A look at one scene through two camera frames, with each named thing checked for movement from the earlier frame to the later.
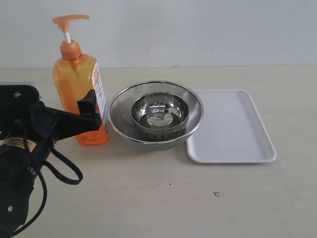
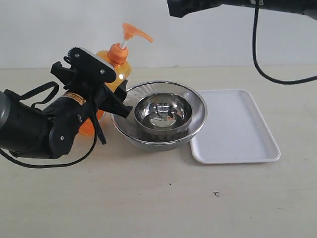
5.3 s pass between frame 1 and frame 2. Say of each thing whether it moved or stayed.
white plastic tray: stayed
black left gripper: moved
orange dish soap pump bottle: moved
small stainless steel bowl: stayed
